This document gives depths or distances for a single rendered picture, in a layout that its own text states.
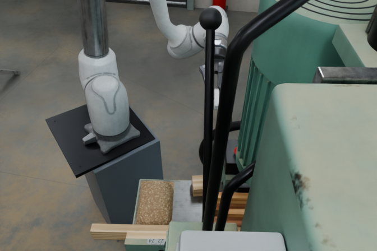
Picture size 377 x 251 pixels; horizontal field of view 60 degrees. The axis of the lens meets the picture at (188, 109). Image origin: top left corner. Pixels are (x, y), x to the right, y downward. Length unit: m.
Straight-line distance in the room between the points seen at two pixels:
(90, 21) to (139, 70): 1.57
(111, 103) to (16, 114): 1.52
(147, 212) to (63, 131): 0.76
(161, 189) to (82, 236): 1.10
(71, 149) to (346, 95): 1.28
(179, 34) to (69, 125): 0.62
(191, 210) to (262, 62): 0.55
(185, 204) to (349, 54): 0.67
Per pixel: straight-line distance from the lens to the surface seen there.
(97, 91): 1.26
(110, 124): 1.31
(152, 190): 0.86
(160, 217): 0.84
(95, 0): 1.27
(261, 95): 0.44
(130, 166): 1.43
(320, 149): 0.19
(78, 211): 2.00
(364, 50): 0.29
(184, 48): 1.35
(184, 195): 0.89
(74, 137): 1.47
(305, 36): 0.35
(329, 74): 0.25
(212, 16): 0.50
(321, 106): 0.22
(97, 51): 1.37
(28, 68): 3.15
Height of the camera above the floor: 1.66
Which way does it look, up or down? 43 degrees down
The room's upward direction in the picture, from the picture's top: straight up
